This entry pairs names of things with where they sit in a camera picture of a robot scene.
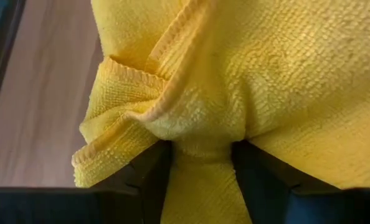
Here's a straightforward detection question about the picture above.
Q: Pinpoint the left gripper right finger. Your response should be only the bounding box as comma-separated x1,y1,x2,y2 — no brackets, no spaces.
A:
233,141,370,224

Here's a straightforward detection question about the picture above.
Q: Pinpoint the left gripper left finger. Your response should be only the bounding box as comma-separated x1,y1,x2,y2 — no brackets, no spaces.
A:
0,139,173,224

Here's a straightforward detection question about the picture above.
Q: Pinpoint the yellow microfiber towel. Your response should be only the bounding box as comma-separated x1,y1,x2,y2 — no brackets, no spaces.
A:
71,0,370,224

